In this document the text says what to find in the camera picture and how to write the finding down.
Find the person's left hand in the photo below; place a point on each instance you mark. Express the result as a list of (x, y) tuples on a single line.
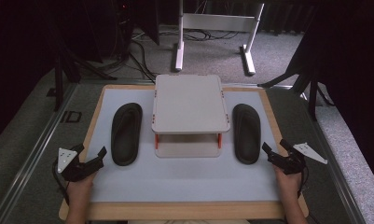
[(80, 185)]

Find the white metal table frame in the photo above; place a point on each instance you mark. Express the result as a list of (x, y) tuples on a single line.
[(218, 21)]

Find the white two-tier shoe rack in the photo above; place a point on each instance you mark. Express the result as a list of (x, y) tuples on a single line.
[(190, 105)]

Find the person's right hand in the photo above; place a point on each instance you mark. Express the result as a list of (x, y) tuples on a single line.
[(288, 183)]

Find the metal floor rail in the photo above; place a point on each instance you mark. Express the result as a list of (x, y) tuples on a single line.
[(334, 168), (32, 152)]

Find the pale blue table mat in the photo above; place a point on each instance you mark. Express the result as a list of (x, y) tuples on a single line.
[(181, 180)]

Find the black slipper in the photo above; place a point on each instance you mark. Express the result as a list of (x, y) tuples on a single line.
[(125, 137), (246, 137)]

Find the black tripod stand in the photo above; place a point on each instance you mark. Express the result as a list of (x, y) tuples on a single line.
[(58, 77), (312, 90)]

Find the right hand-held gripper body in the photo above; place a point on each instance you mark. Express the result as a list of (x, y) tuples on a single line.
[(290, 161)]

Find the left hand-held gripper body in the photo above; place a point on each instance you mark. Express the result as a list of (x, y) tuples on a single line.
[(70, 168)]

